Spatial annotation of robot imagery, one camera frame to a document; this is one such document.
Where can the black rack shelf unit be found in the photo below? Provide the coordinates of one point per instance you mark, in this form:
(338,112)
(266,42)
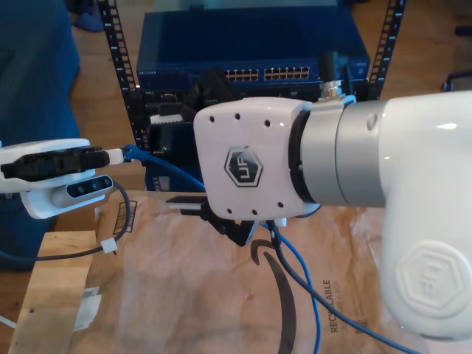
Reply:
(162,138)

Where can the black rack server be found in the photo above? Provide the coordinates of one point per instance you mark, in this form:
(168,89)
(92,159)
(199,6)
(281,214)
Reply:
(173,97)

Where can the blue box under rack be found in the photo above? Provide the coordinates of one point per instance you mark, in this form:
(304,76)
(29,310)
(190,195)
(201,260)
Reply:
(162,182)

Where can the brown paper mailer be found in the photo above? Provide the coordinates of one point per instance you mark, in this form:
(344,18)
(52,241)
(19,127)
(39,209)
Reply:
(177,287)

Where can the blue sofa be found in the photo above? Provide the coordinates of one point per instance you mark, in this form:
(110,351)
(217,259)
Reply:
(37,73)

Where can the blue slipper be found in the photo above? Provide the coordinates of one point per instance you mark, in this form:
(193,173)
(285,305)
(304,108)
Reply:
(88,22)

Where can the black office chair base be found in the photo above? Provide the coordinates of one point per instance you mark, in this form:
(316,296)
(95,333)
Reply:
(457,75)

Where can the black perforated rack post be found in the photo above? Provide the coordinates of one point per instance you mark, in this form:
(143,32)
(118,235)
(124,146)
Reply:
(387,40)
(119,62)

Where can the blue network switch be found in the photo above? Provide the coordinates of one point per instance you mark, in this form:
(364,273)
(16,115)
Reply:
(221,44)

